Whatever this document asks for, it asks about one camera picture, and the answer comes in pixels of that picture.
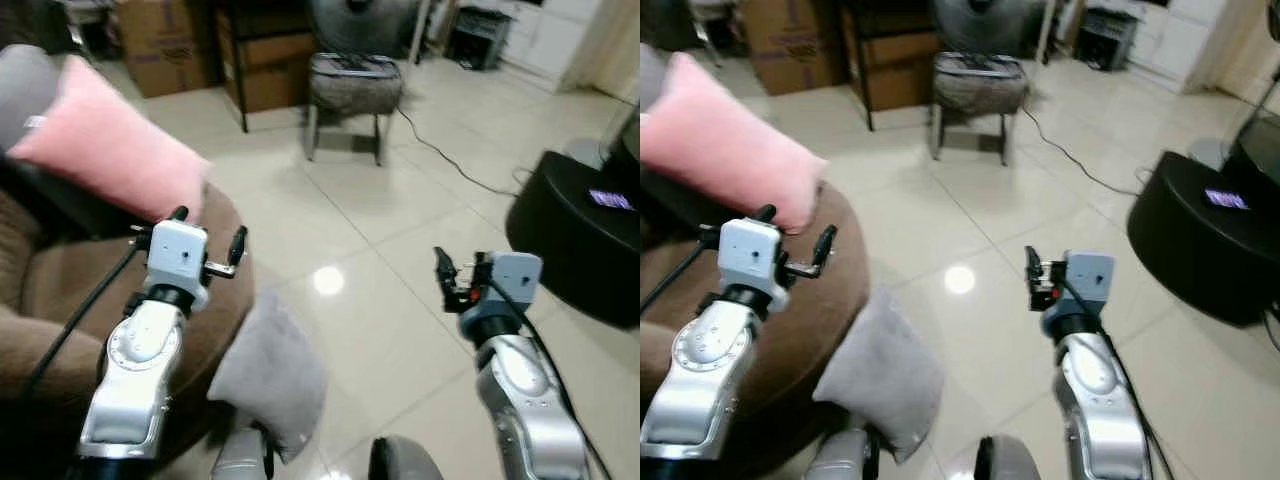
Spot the brown fabric sofa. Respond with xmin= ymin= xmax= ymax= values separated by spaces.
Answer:
xmin=0 ymin=158 xmax=257 ymax=473
xmin=640 ymin=183 xmax=874 ymax=473

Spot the pink pillow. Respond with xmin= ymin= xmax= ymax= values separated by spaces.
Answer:
xmin=640 ymin=52 xmax=830 ymax=234
xmin=5 ymin=55 xmax=214 ymax=224

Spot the light grey square pillow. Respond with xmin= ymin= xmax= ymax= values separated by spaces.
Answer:
xmin=811 ymin=289 xmax=947 ymax=464
xmin=206 ymin=289 xmax=330 ymax=464

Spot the grey pillow with white tag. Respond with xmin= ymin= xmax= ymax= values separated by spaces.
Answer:
xmin=0 ymin=44 xmax=63 ymax=153
xmin=640 ymin=45 xmax=670 ymax=119

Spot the phone with lit screen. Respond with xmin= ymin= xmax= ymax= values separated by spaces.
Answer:
xmin=587 ymin=187 xmax=637 ymax=212
xmin=1204 ymin=186 xmax=1252 ymax=212

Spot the brown cardboard box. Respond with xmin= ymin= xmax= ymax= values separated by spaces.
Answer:
xmin=739 ymin=0 xmax=852 ymax=97
xmin=114 ymin=0 xmax=222 ymax=99

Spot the grey right robot leg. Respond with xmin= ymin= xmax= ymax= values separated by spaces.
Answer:
xmin=974 ymin=434 xmax=1047 ymax=480
xmin=367 ymin=434 xmax=447 ymax=480

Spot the grey robot leg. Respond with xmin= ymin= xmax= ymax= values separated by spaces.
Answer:
xmin=209 ymin=427 xmax=277 ymax=480
xmin=367 ymin=434 xmax=447 ymax=480
xmin=804 ymin=427 xmax=882 ymax=480
xmin=974 ymin=434 xmax=1047 ymax=480

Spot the grey cushioned stool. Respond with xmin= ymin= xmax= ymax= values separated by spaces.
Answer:
xmin=929 ymin=51 xmax=1032 ymax=167
xmin=304 ymin=51 xmax=405 ymax=167

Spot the grey left robot leg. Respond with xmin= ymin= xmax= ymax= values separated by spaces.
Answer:
xmin=804 ymin=427 xmax=882 ymax=480
xmin=209 ymin=427 xmax=277 ymax=480

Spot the small black crate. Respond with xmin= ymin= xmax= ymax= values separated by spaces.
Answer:
xmin=1074 ymin=7 xmax=1142 ymax=72
xmin=446 ymin=7 xmax=514 ymax=72

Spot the dark round fan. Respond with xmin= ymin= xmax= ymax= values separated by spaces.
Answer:
xmin=934 ymin=0 xmax=1047 ymax=57
xmin=307 ymin=0 xmax=422 ymax=57

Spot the white cabinet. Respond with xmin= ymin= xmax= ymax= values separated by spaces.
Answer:
xmin=1128 ymin=0 xmax=1233 ymax=93
xmin=497 ymin=0 xmax=613 ymax=83

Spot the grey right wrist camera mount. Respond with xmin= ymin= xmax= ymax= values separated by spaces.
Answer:
xmin=484 ymin=251 xmax=545 ymax=317
xmin=1061 ymin=249 xmax=1117 ymax=315

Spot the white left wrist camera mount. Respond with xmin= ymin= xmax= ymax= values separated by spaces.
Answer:
xmin=146 ymin=219 xmax=212 ymax=302
xmin=716 ymin=217 xmax=785 ymax=300

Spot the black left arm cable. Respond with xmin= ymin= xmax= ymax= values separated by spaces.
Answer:
xmin=18 ymin=240 xmax=142 ymax=403
xmin=640 ymin=240 xmax=709 ymax=313

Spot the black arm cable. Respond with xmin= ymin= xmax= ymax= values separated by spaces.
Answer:
xmin=640 ymin=240 xmax=709 ymax=313
xmin=18 ymin=240 xmax=142 ymax=403
xmin=1064 ymin=278 xmax=1179 ymax=480
xmin=488 ymin=278 xmax=614 ymax=480

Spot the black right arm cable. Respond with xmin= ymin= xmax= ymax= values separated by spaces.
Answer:
xmin=1064 ymin=278 xmax=1179 ymax=480
xmin=488 ymin=278 xmax=614 ymax=480

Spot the black floor cable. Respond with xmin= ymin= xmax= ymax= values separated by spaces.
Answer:
xmin=1019 ymin=104 xmax=1147 ymax=198
xmin=394 ymin=104 xmax=523 ymax=198

